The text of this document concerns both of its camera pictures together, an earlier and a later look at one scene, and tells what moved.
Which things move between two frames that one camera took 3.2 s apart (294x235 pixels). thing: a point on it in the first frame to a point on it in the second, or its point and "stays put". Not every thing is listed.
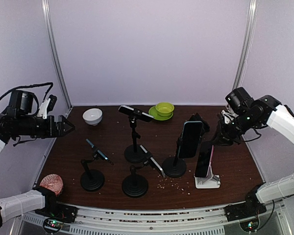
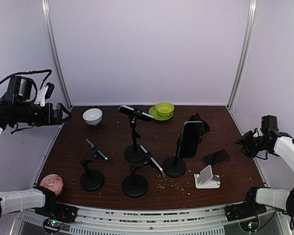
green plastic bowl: [164, 109] stays put
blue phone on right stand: [190, 138] stays put
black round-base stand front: [134, 185] stays put
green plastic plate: [153, 112] stays put
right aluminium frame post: [252, 21] stays put
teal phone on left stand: [92, 145] stays put
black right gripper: [223, 137] to [244, 141]
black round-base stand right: [175, 167] stays put
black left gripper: [57, 132] to [55, 119]
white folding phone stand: [209, 181] stays put
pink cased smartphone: [204, 158] to [216, 157]
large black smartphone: [192, 130] to [197, 117]
